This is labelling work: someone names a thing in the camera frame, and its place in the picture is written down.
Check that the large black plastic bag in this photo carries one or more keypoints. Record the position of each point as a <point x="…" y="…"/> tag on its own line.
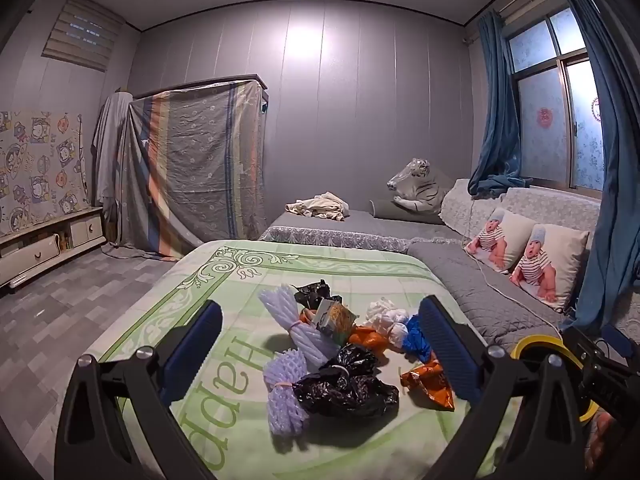
<point x="345" y="390"/>

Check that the orange snack wrapper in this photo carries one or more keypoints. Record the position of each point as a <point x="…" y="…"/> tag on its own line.
<point x="430" y="385"/>

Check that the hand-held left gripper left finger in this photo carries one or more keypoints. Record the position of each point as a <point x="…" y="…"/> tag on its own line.
<point x="192" y="340"/>

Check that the person's right hand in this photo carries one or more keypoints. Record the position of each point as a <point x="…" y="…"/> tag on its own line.
<point x="597" y="435"/>

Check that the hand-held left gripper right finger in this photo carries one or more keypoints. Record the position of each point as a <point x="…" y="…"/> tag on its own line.
<point x="445" y="345"/>

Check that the frosted glass window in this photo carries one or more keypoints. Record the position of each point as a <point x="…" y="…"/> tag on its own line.
<point x="540" y="100"/>

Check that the white tiger plush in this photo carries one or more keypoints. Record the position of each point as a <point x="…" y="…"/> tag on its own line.
<point x="420" y="185"/>

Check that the blue plastic bag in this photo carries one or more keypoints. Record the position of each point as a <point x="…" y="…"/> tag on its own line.
<point x="415" y="340"/>

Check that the red round window sticker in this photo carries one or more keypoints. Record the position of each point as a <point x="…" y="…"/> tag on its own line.
<point x="545" y="116"/>

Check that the striped window blind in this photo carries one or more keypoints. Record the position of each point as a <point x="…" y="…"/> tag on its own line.
<point x="82" y="30"/>

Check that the striped cloth over wardrobe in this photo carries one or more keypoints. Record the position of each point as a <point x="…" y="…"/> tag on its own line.
<point x="200" y="160"/>

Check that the baby print pillow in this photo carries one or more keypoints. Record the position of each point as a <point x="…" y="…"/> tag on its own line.
<point x="545" y="265"/>
<point x="500" y="240"/>

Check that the white tissue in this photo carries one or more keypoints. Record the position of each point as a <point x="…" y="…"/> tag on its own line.
<point x="397" y="330"/>

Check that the grey hanging cloth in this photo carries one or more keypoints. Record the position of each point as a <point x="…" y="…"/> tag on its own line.
<point x="107" y="150"/>

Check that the cartoon print wall cloth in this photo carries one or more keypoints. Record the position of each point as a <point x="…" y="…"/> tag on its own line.
<point x="40" y="170"/>

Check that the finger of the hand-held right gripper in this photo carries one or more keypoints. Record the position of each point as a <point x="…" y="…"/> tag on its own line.
<point x="582" y="345"/>

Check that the grey quilted sofa mat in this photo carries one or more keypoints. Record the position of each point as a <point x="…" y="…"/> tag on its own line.
<point x="450" y="270"/>

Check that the pile of beige clothes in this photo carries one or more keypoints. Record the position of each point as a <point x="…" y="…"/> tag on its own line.
<point x="320" y="205"/>

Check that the yellow trash bin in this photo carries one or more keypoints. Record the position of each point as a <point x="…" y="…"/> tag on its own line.
<point x="530" y="341"/>

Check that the low white cabinet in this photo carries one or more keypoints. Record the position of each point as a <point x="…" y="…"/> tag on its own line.
<point x="35" y="255"/>

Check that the grey lace sofa cover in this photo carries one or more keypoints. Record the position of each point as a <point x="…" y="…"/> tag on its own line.
<point x="550" y="205"/>

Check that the small black plastic bag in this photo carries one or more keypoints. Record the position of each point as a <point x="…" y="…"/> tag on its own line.
<point x="312" y="292"/>

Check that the purple foam net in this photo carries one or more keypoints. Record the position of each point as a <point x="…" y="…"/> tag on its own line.
<point x="287" y="405"/>
<point x="295" y="320"/>

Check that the grey bolster pillow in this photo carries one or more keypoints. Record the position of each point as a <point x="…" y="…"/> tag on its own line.
<point x="385" y="208"/>

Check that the white frilly paper wad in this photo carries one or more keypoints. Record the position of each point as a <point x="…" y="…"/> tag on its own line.
<point x="380" y="307"/>

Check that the green snack packet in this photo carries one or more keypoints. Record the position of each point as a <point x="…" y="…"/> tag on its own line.
<point x="335" y="320"/>

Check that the blue curtain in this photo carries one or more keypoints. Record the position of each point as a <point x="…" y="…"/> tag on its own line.
<point x="620" y="160"/>
<point x="495" y="110"/>

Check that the grey bed cover lace edge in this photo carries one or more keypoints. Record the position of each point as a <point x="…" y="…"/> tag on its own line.
<point x="350" y="230"/>

